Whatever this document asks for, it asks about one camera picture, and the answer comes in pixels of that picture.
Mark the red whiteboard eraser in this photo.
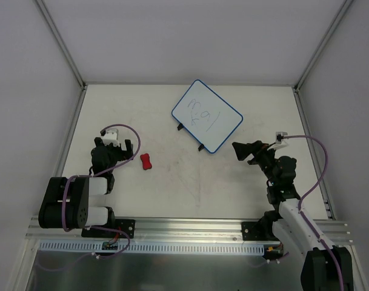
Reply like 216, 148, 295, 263
140, 153, 152, 170

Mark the blue framed whiteboard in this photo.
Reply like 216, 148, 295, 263
171, 79, 244, 154

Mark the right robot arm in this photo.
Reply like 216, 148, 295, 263
232, 141, 354, 290

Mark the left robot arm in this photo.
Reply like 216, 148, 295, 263
38, 137, 133, 236

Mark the whiteboard metal stand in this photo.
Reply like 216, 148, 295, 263
177, 123, 205, 152

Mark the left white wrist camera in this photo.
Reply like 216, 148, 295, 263
101, 128, 120, 147

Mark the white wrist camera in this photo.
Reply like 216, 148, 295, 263
101, 128, 120, 147
274, 132, 288, 150

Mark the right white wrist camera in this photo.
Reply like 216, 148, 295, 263
274, 132, 288, 150

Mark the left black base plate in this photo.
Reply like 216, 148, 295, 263
81, 219, 136, 239

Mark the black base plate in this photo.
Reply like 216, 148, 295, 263
241, 221, 278, 241
81, 219, 136, 239

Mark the right aluminium frame post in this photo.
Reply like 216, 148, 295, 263
293, 0, 354, 92

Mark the aluminium frame post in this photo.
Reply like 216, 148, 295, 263
293, 0, 354, 92
33, 0, 85, 89

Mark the aluminium mounting rail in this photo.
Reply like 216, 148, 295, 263
25, 216, 354, 245

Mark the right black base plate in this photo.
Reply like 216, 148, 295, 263
241, 221, 278, 241

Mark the left aluminium frame post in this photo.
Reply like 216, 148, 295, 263
33, 0, 85, 89

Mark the white slotted cable duct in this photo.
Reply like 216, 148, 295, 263
38, 240, 265, 256

